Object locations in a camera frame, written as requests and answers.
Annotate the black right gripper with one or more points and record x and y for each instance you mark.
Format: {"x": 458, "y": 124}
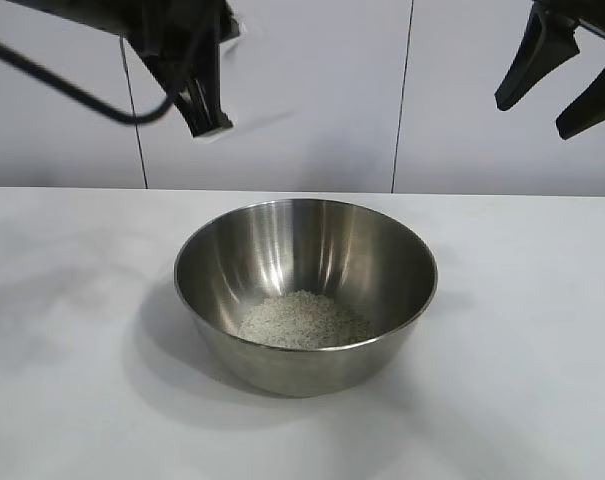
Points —
{"x": 597, "y": 17}

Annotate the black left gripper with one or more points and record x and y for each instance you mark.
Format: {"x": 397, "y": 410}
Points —
{"x": 187, "y": 50}

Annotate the stainless steel mixing bowl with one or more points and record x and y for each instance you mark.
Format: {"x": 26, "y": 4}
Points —
{"x": 292, "y": 270}

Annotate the white uncooked rice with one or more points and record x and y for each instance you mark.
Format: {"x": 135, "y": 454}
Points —
{"x": 304, "y": 320}

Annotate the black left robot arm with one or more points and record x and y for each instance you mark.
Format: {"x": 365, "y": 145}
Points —
{"x": 97, "y": 10}

